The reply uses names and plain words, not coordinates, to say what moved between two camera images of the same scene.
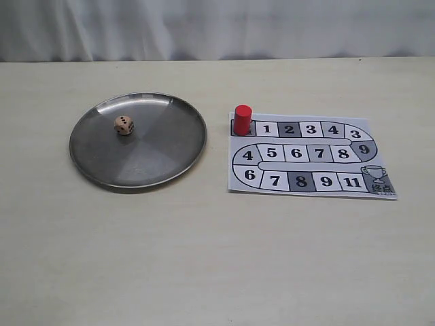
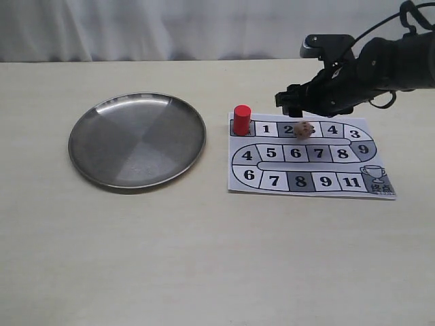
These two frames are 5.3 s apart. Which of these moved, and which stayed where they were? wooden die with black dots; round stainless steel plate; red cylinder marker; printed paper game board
Moved: wooden die with black dots
Stayed: red cylinder marker; printed paper game board; round stainless steel plate
